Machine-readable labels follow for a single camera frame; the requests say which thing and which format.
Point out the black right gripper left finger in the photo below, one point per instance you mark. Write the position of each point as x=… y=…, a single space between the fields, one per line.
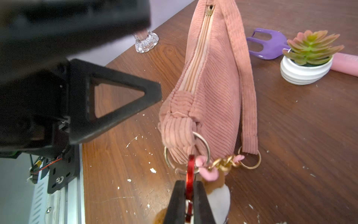
x=176 y=209

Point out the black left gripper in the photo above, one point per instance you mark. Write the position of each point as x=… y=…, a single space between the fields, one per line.
x=36 y=111

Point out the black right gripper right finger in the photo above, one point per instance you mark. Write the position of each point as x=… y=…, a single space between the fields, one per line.
x=202 y=211

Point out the brown white plush keychain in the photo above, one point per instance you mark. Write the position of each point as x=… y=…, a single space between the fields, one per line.
x=213 y=179

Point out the pink corduroy bag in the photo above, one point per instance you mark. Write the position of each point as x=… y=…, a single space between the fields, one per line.
x=214 y=100

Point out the pink vase with leaves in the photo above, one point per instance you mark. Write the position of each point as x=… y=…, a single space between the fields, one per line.
x=145 y=40

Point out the succulent in white pot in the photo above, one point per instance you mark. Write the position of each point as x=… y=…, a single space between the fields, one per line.
x=309 y=57

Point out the purple pink garden fork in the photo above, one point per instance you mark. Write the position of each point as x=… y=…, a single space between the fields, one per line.
x=273 y=42

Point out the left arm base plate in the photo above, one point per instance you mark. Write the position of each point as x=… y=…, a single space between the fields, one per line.
x=65 y=170

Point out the aluminium front rail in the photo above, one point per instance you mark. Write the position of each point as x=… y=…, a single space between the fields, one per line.
x=65 y=206

